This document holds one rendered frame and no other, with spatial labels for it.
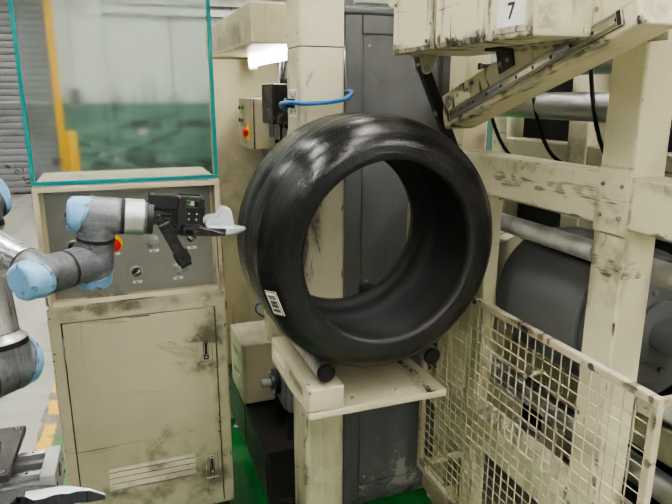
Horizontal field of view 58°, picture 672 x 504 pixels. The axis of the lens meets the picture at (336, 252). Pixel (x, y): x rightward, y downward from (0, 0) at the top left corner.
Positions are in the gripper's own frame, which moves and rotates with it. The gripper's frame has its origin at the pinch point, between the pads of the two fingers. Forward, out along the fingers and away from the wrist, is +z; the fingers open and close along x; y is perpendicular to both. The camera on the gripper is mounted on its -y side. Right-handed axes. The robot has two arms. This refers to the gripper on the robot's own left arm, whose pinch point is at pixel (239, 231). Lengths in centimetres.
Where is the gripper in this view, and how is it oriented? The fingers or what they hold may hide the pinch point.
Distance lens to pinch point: 138.5
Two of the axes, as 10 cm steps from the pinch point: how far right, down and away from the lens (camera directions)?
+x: -3.4, -2.3, 9.1
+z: 9.3, 0.3, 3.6
